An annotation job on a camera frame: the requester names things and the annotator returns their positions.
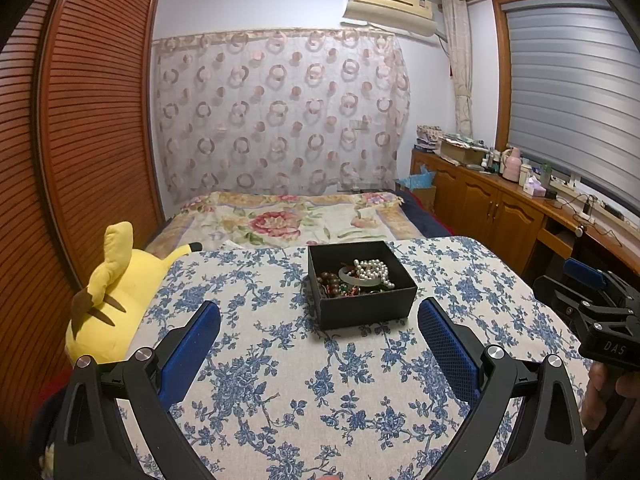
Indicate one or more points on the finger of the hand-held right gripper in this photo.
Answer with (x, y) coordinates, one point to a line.
(560, 292)
(585, 272)

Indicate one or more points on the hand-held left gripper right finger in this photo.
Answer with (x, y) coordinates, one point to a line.
(445, 345)

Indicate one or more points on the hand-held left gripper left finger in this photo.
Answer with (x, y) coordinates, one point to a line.
(192, 350)

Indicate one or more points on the black jewelry box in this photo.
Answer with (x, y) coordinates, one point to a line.
(370, 310)

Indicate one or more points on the pale jade bangle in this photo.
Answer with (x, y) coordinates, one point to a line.
(347, 276)

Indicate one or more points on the person's right hand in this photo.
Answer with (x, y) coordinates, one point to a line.
(592, 405)

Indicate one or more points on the white power strip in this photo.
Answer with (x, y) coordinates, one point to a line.
(565, 183)

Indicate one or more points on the blue floral bedspread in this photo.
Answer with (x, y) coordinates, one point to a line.
(280, 385)

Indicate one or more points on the yellow plush toy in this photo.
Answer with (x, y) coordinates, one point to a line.
(125, 280)

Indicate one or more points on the pink tissue box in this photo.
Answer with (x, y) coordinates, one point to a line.
(534, 187)

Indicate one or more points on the white jar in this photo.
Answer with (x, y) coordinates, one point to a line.
(525, 173)

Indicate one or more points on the wooden cabinet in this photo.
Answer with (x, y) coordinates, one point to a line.
(480, 205)

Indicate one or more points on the dark blue bed sheet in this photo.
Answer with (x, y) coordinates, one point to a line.
(425, 222)

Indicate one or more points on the pink kettle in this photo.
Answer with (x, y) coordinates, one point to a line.
(511, 167)

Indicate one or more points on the pink floral blanket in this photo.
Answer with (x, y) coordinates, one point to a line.
(280, 220)

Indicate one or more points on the blue tissue paper bag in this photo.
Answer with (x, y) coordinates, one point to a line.
(420, 180)

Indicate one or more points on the cardboard box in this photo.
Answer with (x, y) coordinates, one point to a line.
(457, 150)

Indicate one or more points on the grey window blind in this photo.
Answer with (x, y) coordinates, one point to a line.
(565, 85)

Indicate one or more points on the patterned storage bag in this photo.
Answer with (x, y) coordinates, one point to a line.
(427, 136)

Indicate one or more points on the wooden louvered wardrobe door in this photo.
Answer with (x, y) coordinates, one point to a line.
(90, 135)

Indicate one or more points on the beige patterned drape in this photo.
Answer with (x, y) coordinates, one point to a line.
(459, 60)

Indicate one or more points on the circle-patterned sheer curtain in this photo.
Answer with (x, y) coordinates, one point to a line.
(280, 110)

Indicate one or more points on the beige air conditioner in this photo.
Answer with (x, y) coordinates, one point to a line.
(385, 5)

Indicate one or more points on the wooden window frame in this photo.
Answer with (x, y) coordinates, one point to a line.
(500, 85)

